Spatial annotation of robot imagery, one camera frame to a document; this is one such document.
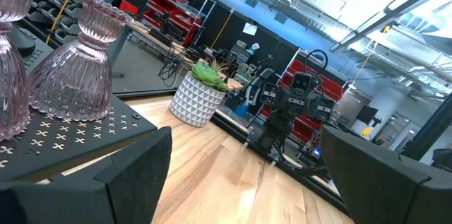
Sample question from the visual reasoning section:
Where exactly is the wooden workbench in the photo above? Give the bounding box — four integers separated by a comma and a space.
129, 20, 248, 93

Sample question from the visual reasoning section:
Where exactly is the black metal candlestick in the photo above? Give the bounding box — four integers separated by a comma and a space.
8, 22, 37, 58

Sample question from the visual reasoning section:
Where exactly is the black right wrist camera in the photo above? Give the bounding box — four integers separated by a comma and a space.
291, 71, 318, 93

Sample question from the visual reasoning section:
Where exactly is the white geometric plant pot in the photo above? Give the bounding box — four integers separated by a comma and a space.
168, 71, 227, 129

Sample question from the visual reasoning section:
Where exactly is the black perforated metal shelf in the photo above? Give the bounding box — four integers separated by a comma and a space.
0, 28, 159, 183

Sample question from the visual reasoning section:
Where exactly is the pink ribbed glass candle holder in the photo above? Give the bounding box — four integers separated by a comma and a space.
0, 0, 49, 143
27, 0, 133, 122

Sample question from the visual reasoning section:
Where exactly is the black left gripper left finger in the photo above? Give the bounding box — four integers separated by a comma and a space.
52, 126, 173, 224

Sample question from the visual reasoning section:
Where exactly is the green succulent plant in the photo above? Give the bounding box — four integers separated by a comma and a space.
190, 57, 231, 93

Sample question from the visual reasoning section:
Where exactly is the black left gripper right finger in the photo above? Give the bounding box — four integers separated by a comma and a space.
319, 125, 452, 224

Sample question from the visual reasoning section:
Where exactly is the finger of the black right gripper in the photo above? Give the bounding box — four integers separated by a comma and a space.
275, 86, 291, 111
305, 93, 321, 118

